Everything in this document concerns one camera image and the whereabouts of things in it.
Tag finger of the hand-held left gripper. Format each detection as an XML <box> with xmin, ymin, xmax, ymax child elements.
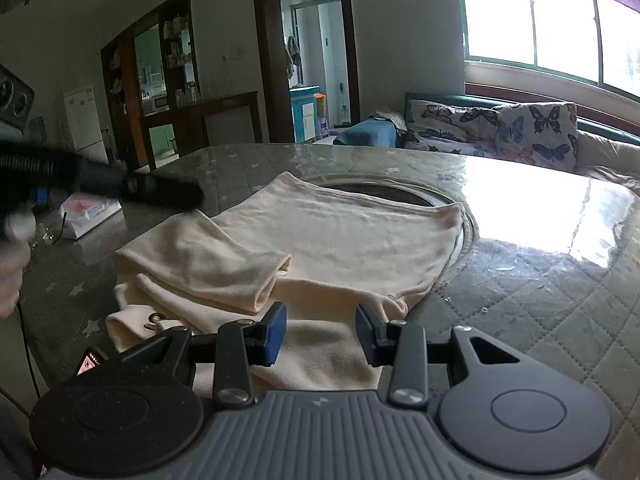
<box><xmin>119</xmin><ymin>170</ymin><xmax>205</xmax><ymax>212</ymax></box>

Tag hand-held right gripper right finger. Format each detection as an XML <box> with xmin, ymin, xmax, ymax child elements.
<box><xmin>355</xmin><ymin>304</ymin><xmax>526</xmax><ymax>408</ymax></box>

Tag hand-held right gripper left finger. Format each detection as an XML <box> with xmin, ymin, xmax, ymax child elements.
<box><xmin>120</xmin><ymin>301</ymin><xmax>288</xmax><ymax>408</ymax></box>

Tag cream long-sleeve top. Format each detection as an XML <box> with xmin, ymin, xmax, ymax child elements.
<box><xmin>105</xmin><ymin>171</ymin><xmax>466</xmax><ymax>393</ymax></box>

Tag hanging clothes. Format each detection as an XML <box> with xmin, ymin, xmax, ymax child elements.
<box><xmin>285</xmin><ymin>35</ymin><xmax>303</xmax><ymax>81</ymax></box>

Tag person's left hand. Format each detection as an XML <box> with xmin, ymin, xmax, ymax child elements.
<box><xmin>0</xmin><ymin>242</ymin><xmax>32</xmax><ymax>318</ymax></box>

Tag white and pink tissue packet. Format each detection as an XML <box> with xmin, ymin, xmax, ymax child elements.
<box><xmin>60</xmin><ymin>191</ymin><xmax>123</xmax><ymax>240</ymax></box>

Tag white fridge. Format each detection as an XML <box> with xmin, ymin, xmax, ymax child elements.
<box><xmin>62</xmin><ymin>84</ymin><xmax>111</xmax><ymax>163</ymax></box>

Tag eyeglasses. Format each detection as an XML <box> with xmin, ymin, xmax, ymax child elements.
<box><xmin>35</xmin><ymin>212</ymin><xmax>68</xmax><ymax>248</ymax></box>

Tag dark wooden sideboard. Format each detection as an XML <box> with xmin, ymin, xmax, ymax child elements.
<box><xmin>139</xmin><ymin>91</ymin><xmax>263</xmax><ymax>168</ymax></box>

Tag tall wooden shelf unit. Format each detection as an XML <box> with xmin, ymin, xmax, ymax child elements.
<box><xmin>100</xmin><ymin>0</ymin><xmax>201</xmax><ymax>171</ymax></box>

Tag blue small cabinet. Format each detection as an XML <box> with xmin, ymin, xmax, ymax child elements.
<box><xmin>291</xmin><ymin>86</ymin><xmax>321</xmax><ymax>143</ymax></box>

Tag smartphone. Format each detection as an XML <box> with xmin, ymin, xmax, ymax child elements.
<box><xmin>75</xmin><ymin>347</ymin><xmax>106</xmax><ymax>377</ymax></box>

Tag blue folded blanket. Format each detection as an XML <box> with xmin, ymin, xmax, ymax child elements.
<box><xmin>334</xmin><ymin>116</ymin><xmax>401</xmax><ymax>148</ymax></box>

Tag small cream cloth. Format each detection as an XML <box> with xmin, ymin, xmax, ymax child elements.
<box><xmin>372</xmin><ymin>109</ymin><xmax>406</xmax><ymax>133</ymax></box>

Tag long butterfly print cushion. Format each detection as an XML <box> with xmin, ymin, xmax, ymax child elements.
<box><xmin>404</xmin><ymin>97</ymin><xmax>506</xmax><ymax>158</ymax></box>

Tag teal sofa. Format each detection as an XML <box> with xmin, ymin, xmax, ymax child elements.
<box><xmin>404</xmin><ymin>91</ymin><xmax>640</xmax><ymax>181</ymax></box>

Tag square butterfly print cushion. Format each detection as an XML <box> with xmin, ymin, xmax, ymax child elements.
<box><xmin>495</xmin><ymin>102</ymin><xmax>578</xmax><ymax>166</ymax></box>

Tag beige pillow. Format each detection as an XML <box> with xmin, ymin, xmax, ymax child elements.
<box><xmin>575</xmin><ymin>130</ymin><xmax>640</xmax><ymax>181</ymax></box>

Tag green framed window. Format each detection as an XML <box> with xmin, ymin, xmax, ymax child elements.
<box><xmin>457</xmin><ymin>0</ymin><xmax>640</xmax><ymax>101</ymax></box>

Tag dark wooden door frame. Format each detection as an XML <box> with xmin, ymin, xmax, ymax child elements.
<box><xmin>250</xmin><ymin>0</ymin><xmax>361</xmax><ymax>143</ymax></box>

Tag black cable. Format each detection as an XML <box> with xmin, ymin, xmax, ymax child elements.
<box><xmin>15</xmin><ymin>290</ymin><xmax>43</xmax><ymax>396</ymax></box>

